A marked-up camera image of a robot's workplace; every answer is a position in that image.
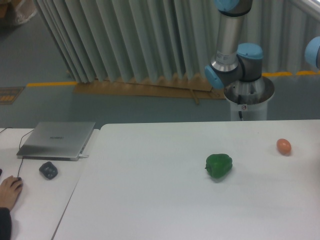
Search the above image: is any dark sleeved forearm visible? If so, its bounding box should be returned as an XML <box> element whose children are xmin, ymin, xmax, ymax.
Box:
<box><xmin>0</xmin><ymin>207</ymin><xmax>12</xmax><ymax>240</ymax></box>

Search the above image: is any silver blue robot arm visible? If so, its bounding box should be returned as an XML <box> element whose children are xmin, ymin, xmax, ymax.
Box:
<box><xmin>204</xmin><ymin>0</ymin><xmax>320</xmax><ymax>89</ymax></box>

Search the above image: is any green bell pepper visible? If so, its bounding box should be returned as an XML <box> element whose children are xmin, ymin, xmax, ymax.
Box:
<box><xmin>205</xmin><ymin>153</ymin><xmax>233</xmax><ymax>179</ymax></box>

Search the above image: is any small black controller device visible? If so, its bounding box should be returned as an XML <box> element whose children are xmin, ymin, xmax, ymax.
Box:
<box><xmin>39</xmin><ymin>161</ymin><xmax>58</xmax><ymax>180</ymax></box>

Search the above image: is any pale green pleated curtain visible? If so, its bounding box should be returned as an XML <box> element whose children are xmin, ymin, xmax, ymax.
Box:
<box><xmin>35</xmin><ymin>0</ymin><xmax>320</xmax><ymax>83</ymax></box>

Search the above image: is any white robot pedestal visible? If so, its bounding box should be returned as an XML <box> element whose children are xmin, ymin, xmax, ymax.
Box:
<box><xmin>223</xmin><ymin>76</ymin><xmax>275</xmax><ymax>121</ymax></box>

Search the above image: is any person's bare hand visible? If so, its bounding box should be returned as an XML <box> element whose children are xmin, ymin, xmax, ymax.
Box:
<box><xmin>0</xmin><ymin>175</ymin><xmax>23</xmax><ymax>211</ymax></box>

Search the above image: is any black mouse cable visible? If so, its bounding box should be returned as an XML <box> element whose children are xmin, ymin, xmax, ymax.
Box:
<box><xmin>0</xmin><ymin>127</ymin><xmax>34</xmax><ymax>179</ymax></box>

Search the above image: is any brown egg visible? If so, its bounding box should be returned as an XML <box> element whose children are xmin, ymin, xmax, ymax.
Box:
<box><xmin>276</xmin><ymin>138</ymin><xmax>292</xmax><ymax>155</ymax></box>

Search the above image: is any silver closed laptop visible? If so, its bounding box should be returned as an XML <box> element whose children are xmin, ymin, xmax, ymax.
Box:
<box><xmin>16</xmin><ymin>121</ymin><xmax>96</xmax><ymax>161</ymax></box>

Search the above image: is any flat brown cardboard sheet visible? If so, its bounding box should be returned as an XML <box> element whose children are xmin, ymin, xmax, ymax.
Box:
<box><xmin>73</xmin><ymin>73</ymin><xmax>225</xmax><ymax>105</ymax></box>

